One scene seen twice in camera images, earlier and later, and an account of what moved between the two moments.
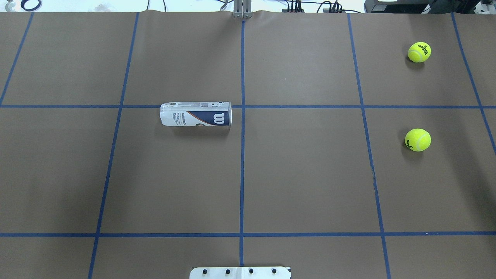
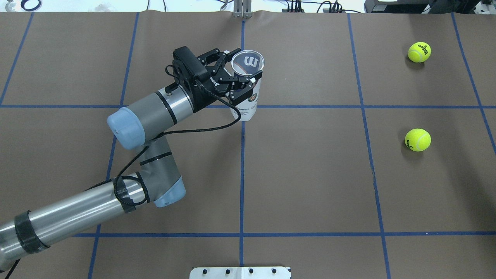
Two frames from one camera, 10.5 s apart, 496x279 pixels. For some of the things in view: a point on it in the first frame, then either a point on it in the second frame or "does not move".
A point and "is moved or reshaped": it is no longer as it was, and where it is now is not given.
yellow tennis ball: (419, 52) does not move
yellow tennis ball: (417, 140) does not move
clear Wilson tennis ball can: (196, 114) is moved or reshaped
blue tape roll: (22, 5) does not move
